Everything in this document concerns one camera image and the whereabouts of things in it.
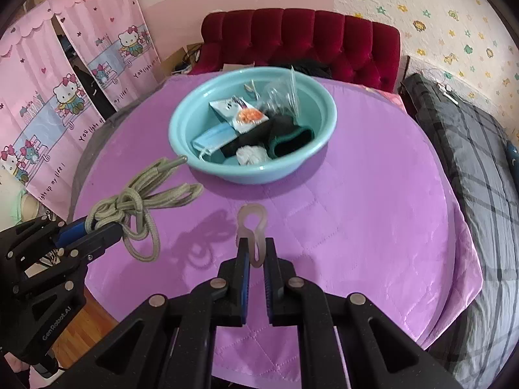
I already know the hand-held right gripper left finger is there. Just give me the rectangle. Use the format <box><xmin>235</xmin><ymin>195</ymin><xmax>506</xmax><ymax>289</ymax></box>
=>
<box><xmin>67</xmin><ymin>237</ymin><xmax>252</xmax><ymax>389</ymax></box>

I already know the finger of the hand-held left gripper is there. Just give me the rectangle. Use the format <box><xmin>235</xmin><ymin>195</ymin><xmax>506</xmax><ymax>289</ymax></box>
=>
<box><xmin>0</xmin><ymin>217</ymin><xmax>90</xmax><ymax>269</ymax></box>
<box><xmin>16</xmin><ymin>225</ymin><xmax>124</xmax><ymax>292</ymax></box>

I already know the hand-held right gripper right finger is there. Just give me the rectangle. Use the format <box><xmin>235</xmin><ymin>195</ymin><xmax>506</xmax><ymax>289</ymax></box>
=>
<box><xmin>263</xmin><ymin>238</ymin><xmax>463</xmax><ymax>389</ymax></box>

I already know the grey-green braided cord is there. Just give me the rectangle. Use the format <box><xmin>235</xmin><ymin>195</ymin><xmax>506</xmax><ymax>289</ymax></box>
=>
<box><xmin>90</xmin><ymin>156</ymin><xmax>204</xmax><ymax>262</ymax></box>

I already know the translucent pink clip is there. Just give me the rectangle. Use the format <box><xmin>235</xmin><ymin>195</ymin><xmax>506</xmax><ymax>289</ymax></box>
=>
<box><xmin>236</xmin><ymin>205</ymin><xmax>269</xmax><ymax>269</ymax></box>

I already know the teal plastic basin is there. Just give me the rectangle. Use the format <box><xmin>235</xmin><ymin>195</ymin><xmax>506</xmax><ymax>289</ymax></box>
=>
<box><xmin>168</xmin><ymin>68</ymin><xmax>338</xmax><ymax>185</ymax></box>

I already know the blue face mask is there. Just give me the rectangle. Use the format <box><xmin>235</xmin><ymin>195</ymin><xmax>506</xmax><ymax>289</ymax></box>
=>
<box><xmin>191</xmin><ymin>125</ymin><xmax>238</xmax><ymax>160</ymax></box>

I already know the black work glove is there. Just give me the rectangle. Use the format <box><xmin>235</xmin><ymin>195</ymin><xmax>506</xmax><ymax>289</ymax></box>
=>
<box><xmin>243</xmin><ymin>114</ymin><xmax>316</xmax><ymax>159</ymax></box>

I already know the white printed packet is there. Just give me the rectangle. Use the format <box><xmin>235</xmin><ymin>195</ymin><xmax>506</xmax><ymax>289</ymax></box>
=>
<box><xmin>209</xmin><ymin>96</ymin><xmax>270</xmax><ymax>134</ymax></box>

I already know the clear plastic zip bag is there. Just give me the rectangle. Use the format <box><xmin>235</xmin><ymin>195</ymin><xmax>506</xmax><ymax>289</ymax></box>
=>
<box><xmin>243</xmin><ymin>67</ymin><xmax>303</xmax><ymax>118</ymax></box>

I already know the pink cartoon curtain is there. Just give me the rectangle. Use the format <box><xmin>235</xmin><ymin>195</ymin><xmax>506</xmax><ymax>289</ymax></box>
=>
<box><xmin>51</xmin><ymin>0</ymin><xmax>163</xmax><ymax>110</ymax></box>
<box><xmin>0</xmin><ymin>12</ymin><xmax>88</xmax><ymax>219</ymax></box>

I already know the white crumpled tissue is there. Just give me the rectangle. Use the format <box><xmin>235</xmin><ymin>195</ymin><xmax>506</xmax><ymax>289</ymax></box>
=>
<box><xmin>236</xmin><ymin>144</ymin><xmax>269</xmax><ymax>167</ymax></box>

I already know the grey plaid blanket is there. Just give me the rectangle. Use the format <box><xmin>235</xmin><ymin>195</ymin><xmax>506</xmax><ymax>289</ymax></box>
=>
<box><xmin>399</xmin><ymin>72</ymin><xmax>519</xmax><ymax>389</ymax></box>

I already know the red tufted velvet sofa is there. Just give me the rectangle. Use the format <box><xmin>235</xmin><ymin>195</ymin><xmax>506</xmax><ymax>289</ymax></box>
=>
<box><xmin>190</xmin><ymin>8</ymin><xmax>401</xmax><ymax>94</ymax></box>

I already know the dark blue star pillow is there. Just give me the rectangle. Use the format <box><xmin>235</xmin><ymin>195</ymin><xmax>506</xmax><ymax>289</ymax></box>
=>
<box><xmin>505</xmin><ymin>142</ymin><xmax>519</xmax><ymax>171</ymax></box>

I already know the tangle of cables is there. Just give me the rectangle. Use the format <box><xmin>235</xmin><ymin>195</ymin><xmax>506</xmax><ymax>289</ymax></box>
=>
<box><xmin>170</xmin><ymin>44</ymin><xmax>203</xmax><ymax>76</ymax></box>

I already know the white cable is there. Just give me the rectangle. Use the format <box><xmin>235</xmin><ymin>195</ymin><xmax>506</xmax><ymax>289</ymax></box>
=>
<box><xmin>436</xmin><ymin>83</ymin><xmax>461</xmax><ymax>104</ymax></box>

